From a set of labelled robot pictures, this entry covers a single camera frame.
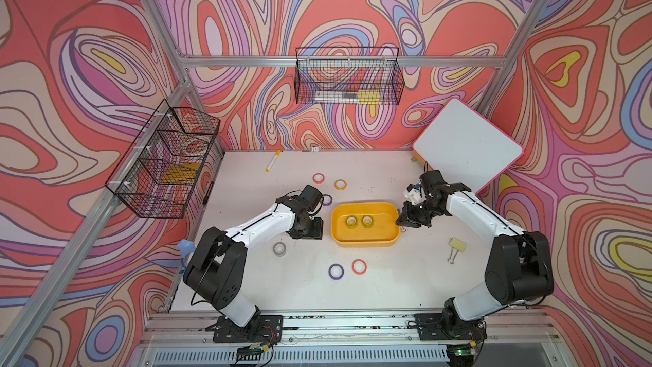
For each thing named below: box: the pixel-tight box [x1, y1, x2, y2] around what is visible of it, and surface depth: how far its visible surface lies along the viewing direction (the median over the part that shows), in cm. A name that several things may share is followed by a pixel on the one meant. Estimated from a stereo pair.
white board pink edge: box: [412, 97, 525, 195], surface depth 101 cm
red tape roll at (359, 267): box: [351, 258, 368, 276], surface depth 87 cm
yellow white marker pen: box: [264, 149, 283, 174], surface depth 117 cm
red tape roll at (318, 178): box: [312, 172, 326, 185], surface depth 113 cm
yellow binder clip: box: [447, 237, 467, 265], surface depth 91 cm
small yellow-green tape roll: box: [344, 215, 359, 229], surface depth 96 cm
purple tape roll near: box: [327, 263, 345, 281], surface depth 86 cm
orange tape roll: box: [333, 179, 349, 192], surface depth 110 cm
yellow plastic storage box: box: [331, 202, 401, 249], surface depth 95 cm
